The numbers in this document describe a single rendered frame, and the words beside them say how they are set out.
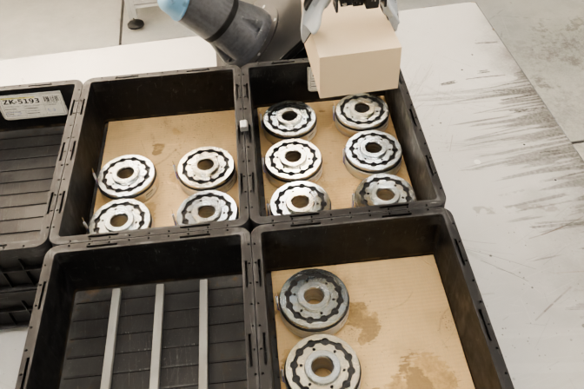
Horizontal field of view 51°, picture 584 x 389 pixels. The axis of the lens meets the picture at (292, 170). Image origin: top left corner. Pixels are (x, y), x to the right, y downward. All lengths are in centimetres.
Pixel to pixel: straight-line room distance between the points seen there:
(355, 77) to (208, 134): 40
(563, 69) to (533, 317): 185
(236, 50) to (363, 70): 51
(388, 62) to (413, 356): 42
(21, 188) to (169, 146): 28
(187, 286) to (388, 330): 32
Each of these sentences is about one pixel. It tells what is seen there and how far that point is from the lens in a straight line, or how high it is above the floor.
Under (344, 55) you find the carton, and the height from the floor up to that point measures 112.
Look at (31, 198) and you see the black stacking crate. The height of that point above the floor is 83.
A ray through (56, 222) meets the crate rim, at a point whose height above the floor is 93.
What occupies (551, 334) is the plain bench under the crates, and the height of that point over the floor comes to 70.
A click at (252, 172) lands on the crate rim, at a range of 99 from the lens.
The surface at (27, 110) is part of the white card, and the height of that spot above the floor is 88.
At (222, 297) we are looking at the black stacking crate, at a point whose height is 83.
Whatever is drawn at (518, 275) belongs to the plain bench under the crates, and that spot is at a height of 70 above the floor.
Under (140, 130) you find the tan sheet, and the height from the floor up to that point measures 83.
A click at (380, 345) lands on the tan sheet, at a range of 92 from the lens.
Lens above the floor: 165
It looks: 46 degrees down
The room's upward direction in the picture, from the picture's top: 4 degrees counter-clockwise
